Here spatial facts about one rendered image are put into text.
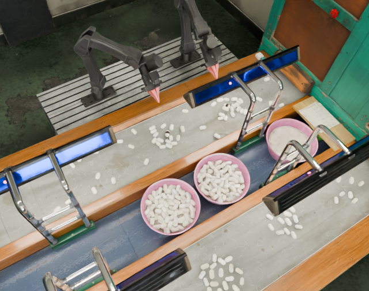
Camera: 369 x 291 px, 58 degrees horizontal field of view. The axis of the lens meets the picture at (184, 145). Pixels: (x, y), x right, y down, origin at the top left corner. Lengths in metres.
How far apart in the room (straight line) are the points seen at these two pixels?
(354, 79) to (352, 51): 0.14
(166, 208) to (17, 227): 0.65
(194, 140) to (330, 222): 0.74
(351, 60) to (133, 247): 1.33
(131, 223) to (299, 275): 0.75
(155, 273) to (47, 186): 0.79
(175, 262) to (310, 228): 0.75
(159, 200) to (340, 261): 0.82
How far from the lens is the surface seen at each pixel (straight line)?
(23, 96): 3.07
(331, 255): 1.60
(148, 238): 1.55
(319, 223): 1.66
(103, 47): 1.66
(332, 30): 1.83
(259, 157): 1.79
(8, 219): 1.66
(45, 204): 1.63
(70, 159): 1.32
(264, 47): 2.20
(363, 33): 1.71
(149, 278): 1.07
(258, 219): 1.57
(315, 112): 1.94
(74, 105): 1.99
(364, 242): 1.69
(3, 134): 2.88
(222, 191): 1.59
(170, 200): 1.55
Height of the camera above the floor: 2.16
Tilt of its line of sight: 58 degrees down
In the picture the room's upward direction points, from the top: 5 degrees clockwise
